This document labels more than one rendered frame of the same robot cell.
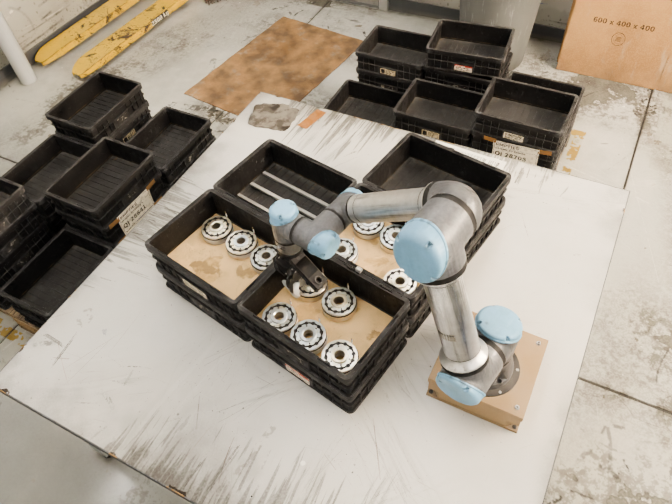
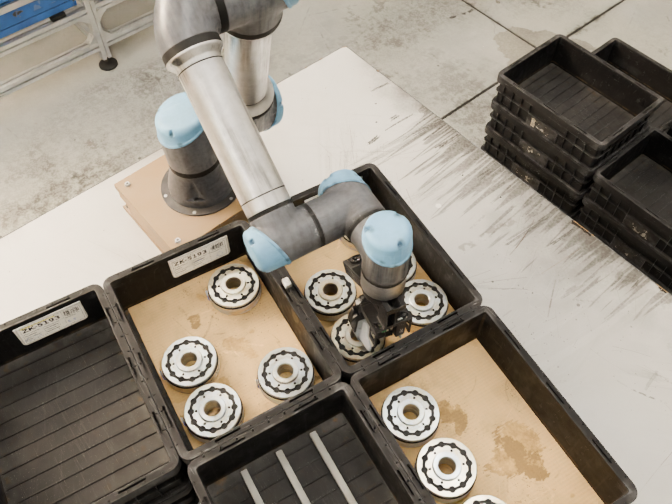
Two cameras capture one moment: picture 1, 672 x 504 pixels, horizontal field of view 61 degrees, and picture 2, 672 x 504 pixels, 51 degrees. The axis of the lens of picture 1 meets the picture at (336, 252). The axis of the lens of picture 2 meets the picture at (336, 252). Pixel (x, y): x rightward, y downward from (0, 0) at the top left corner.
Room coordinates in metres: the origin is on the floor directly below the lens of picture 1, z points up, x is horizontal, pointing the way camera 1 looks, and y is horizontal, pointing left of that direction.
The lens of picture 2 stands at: (1.62, 0.24, 2.04)
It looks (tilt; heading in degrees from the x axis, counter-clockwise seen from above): 55 degrees down; 198
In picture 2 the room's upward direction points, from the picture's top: straight up
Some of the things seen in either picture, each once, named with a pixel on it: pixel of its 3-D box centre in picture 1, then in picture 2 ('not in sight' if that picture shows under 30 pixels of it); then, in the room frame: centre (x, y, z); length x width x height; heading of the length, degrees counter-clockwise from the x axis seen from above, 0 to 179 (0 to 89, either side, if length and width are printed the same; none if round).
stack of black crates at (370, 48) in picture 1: (397, 71); not in sight; (2.84, -0.47, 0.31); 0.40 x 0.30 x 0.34; 58
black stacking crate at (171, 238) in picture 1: (225, 253); (480, 446); (1.16, 0.35, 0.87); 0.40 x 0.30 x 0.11; 48
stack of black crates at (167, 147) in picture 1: (173, 162); not in sight; (2.27, 0.78, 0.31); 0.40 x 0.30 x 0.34; 148
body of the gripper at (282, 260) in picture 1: (291, 258); (383, 304); (1.01, 0.13, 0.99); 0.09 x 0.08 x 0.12; 42
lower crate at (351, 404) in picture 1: (327, 334); not in sight; (0.89, 0.05, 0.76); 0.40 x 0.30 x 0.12; 48
